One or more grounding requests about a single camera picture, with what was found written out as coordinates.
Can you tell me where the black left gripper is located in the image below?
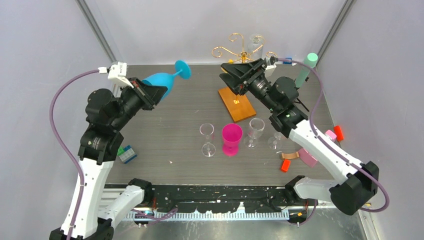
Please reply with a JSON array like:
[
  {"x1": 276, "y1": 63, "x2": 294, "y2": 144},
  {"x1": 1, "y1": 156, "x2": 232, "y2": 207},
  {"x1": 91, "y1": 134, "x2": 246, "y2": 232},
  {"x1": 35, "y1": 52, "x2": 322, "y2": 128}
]
[{"x1": 112, "y1": 76, "x2": 168, "y2": 129}]

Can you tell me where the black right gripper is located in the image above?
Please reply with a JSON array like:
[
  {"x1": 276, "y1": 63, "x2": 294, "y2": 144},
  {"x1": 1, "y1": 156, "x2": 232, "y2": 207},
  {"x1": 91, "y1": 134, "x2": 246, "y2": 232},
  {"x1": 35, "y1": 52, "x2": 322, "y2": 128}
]
[{"x1": 218, "y1": 58, "x2": 279, "y2": 113}]

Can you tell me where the blue wine glass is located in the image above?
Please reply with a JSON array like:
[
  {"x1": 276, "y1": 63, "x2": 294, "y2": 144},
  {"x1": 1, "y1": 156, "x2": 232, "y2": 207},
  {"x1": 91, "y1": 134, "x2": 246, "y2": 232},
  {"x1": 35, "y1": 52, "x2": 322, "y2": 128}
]
[{"x1": 142, "y1": 60, "x2": 192, "y2": 99}]

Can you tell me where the clear wine glass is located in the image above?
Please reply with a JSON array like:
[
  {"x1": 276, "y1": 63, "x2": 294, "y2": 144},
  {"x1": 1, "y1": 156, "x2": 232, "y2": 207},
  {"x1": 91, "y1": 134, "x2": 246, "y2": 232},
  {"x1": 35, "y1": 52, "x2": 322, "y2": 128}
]
[
  {"x1": 247, "y1": 33, "x2": 265, "y2": 61},
  {"x1": 267, "y1": 132, "x2": 283, "y2": 150},
  {"x1": 243, "y1": 117, "x2": 265, "y2": 149}
]

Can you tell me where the pink wine glass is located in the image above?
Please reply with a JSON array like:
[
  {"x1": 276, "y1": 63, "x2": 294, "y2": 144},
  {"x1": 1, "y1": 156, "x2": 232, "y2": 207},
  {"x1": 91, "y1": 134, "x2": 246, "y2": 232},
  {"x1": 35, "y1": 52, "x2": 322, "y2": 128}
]
[{"x1": 221, "y1": 123, "x2": 243, "y2": 157}]

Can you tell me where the clear flute glass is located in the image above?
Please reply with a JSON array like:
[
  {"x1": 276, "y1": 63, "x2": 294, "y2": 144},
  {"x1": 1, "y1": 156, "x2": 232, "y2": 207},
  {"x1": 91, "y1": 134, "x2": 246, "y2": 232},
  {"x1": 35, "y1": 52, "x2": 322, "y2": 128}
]
[{"x1": 199, "y1": 123, "x2": 216, "y2": 158}]

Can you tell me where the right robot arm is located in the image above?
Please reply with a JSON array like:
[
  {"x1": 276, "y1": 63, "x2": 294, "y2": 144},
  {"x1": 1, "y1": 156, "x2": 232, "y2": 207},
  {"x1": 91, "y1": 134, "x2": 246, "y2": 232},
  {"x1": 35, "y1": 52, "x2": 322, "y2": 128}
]
[{"x1": 219, "y1": 57, "x2": 380, "y2": 216}]

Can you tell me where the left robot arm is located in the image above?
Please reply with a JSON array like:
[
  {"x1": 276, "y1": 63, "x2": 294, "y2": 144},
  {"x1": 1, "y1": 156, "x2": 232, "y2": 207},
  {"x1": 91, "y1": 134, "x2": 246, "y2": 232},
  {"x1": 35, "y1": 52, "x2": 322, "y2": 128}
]
[{"x1": 49, "y1": 77, "x2": 167, "y2": 240}]

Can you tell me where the small blue block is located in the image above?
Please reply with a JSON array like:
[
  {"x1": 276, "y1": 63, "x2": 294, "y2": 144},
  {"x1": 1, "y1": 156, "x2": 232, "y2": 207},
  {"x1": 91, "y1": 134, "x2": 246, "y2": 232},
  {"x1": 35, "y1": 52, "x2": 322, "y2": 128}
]
[{"x1": 283, "y1": 57, "x2": 293, "y2": 65}]

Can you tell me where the green toy brick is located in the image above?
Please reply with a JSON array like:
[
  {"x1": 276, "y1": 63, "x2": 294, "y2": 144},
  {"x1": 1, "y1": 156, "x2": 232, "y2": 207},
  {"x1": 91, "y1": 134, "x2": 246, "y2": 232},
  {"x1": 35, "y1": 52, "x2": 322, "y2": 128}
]
[{"x1": 117, "y1": 146, "x2": 126, "y2": 157}]

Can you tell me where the green microphone on tripod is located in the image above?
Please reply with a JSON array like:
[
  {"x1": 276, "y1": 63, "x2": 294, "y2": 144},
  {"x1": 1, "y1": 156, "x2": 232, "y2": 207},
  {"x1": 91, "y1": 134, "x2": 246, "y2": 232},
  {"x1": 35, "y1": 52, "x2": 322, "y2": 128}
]
[{"x1": 295, "y1": 52, "x2": 319, "y2": 90}]

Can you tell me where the small orange block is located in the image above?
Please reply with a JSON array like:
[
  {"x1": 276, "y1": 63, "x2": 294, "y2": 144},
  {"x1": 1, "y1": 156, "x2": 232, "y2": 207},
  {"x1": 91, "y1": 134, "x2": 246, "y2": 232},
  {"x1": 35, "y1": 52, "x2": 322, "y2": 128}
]
[{"x1": 280, "y1": 159, "x2": 291, "y2": 173}]

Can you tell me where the black base bar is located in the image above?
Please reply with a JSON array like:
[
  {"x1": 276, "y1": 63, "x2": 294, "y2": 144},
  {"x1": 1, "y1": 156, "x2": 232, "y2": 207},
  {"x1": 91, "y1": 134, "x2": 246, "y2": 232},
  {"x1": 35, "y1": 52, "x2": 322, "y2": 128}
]
[{"x1": 141, "y1": 185, "x2": 305, "y2": 214}]

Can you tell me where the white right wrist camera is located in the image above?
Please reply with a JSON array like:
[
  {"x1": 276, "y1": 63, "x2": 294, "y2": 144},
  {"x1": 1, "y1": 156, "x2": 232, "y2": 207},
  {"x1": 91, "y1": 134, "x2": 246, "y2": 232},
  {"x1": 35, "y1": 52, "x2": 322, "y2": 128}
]
[{"x1": 264, "y1": 56, "x2": 278, "y2": 78}]

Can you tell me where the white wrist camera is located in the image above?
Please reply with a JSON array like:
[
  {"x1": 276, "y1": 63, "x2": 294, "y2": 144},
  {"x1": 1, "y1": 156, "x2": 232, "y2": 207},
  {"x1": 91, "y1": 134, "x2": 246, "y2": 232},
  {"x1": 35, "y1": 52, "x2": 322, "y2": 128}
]
[
  {"x1": 264, "y1": 56, "x2": 278, "y2": 78},
  {"x1": 107, "y1": 61, "x2": 134, "y2": 88}
]

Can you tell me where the gold wire glass rack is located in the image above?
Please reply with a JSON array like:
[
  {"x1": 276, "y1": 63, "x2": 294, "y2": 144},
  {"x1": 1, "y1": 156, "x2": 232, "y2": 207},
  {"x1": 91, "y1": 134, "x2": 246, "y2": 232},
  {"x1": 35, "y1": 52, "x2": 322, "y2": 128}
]
[{"x1": 211, "y1": 33, "x2": 265, "y2": 123}]

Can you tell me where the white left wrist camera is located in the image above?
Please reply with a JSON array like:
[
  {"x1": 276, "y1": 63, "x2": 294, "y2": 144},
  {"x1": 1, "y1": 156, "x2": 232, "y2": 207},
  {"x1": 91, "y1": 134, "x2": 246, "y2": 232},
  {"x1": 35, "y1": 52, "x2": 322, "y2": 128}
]
[{"x1": 107, "y1": 61, "x2": 134, "y2": 88}]

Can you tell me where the red block at wall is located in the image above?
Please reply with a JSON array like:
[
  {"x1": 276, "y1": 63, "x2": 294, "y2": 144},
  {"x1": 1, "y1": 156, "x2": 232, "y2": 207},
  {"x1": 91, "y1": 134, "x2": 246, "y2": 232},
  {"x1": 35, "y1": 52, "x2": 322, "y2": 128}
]
[{"x1": 333, "y1": 125, "x2": 344, "y2": 142}]

